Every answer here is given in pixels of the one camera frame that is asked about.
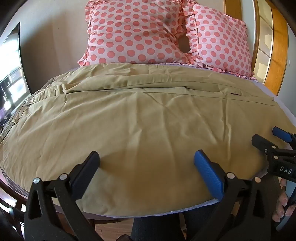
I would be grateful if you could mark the person's leg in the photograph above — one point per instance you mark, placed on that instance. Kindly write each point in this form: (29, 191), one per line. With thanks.
(157, 228)
(198, 222)

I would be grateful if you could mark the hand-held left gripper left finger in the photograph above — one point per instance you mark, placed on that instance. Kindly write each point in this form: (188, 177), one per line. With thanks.
(85, 172)

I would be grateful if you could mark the person's right leg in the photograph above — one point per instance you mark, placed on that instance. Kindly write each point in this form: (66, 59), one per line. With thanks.
(198, 222)

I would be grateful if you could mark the olive tan bed sheet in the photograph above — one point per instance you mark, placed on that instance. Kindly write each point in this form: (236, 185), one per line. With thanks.
(286, 111)

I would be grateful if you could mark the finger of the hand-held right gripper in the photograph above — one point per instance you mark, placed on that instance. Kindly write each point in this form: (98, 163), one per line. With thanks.
(263, 142)
(281, 134)

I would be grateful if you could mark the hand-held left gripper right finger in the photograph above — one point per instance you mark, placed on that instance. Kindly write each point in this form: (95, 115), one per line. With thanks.
(208, 172)

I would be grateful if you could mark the person's right hand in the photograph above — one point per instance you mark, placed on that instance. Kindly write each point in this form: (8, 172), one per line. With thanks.
(281, 205)

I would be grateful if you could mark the person's left leg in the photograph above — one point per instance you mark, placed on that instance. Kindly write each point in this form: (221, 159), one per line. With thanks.
(157, 228)

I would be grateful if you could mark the window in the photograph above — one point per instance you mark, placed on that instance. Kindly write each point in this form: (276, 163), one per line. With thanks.
(12, 74)

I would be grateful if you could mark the small pink polka dot pillow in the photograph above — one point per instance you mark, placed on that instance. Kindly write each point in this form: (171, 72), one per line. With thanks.
(219, 41)

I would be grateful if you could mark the large pink polka dot pillow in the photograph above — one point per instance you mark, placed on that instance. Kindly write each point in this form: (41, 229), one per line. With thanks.
(131, 32)

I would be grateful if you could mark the dark wooden bed frame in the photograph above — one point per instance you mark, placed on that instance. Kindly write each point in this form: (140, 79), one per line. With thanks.
(11, 199)

